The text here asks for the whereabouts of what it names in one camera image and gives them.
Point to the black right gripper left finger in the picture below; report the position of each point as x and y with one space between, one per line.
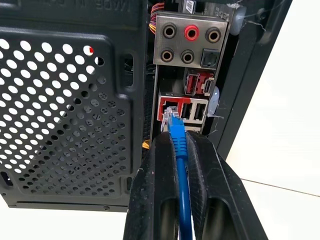
150 185

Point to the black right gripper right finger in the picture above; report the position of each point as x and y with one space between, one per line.
215 185

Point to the black computer tower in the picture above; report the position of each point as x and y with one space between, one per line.
65 105

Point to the silver motherboard port panel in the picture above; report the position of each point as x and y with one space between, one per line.
191 67

